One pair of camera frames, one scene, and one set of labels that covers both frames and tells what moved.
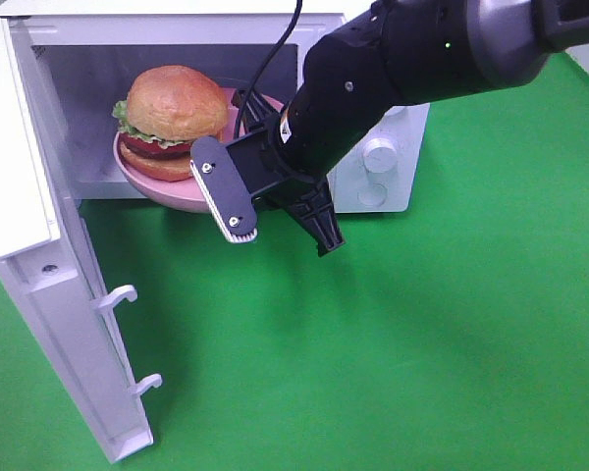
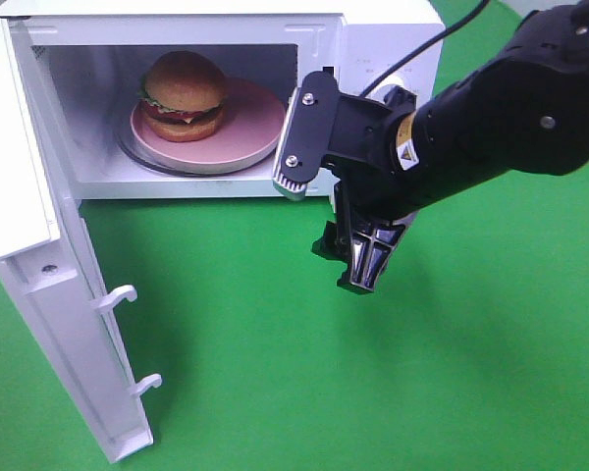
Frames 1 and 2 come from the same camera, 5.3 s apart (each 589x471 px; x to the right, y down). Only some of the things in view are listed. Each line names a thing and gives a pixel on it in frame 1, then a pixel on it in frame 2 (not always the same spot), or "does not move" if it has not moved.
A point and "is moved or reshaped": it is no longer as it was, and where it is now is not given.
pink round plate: x=187 y=194 is moved or reshaped
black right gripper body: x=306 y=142 → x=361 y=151
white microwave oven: x=33 y=234 does not move
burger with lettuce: x=166 y=110 is moved or reshaped
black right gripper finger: x=256 y=113 → x=401 y=100
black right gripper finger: x=315 y=209 → x=363 y=244
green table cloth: x=468 y=334 does not move
